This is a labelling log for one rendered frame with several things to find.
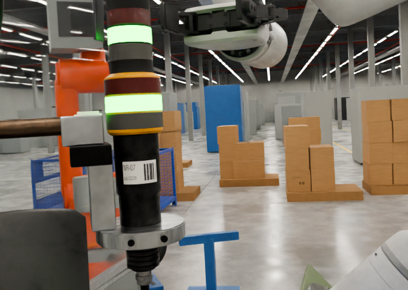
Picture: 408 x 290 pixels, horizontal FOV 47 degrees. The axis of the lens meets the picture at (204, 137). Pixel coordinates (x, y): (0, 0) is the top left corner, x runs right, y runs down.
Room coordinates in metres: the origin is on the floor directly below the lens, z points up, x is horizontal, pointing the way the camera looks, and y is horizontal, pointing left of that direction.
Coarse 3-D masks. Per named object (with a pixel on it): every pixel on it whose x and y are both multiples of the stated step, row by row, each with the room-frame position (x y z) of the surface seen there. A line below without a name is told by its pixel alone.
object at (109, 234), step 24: (72, 120) 0.34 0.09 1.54; (96, 120) 0.35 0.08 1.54; (72, 144) 0.34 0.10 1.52; (96, 144) 0.35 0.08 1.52; (96, 168) 0.35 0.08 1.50; (96, 192) 0.35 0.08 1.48; (96, 216) 0.34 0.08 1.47; (168, 216) 0.39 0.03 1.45; (96, 240) 0.36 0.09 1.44; (120, 240) 0.33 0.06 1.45; (144, 240) 0.33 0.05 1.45; (168, 240) 0.34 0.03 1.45
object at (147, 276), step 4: (136, 272) 0.37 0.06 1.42; (140, 272) 0.36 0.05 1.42; (144, 272) 0.36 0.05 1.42; (148, 272) 0.36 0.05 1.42; (136, 276) 0.36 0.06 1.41; (140, 276) 0.36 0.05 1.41; (144, 276) 0.36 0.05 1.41; (148, 276) 0.36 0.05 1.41; (152, 276) 0.37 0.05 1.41; (140, 280) 0.36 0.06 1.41; (144, 280) 0.36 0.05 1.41; (148, 280) 0.36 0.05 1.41; (140, 284) 0.36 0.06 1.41; (144, 284) 0.36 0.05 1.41; (148, 284) 0.36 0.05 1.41
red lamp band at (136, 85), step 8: (104, 80) 0.36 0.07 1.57; (112, 80) 0.35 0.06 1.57; (120, 80) 0.35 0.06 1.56; (128, 80) 0.35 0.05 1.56; (136, 80) 0.35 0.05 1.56; (144, 80) 0.35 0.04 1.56; (152, 80) 0.35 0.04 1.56; (160, 80) 0.37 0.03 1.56; (104, 88) 0.36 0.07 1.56; (112, 88) 0.35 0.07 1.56; (120, 88) 0.35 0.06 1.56; (128, 88) 0.35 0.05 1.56; (136, 88) 0.35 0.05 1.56; (144, 88) 0.35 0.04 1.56; (152, 88) 0.35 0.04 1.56; (160, 88) 0.37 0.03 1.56
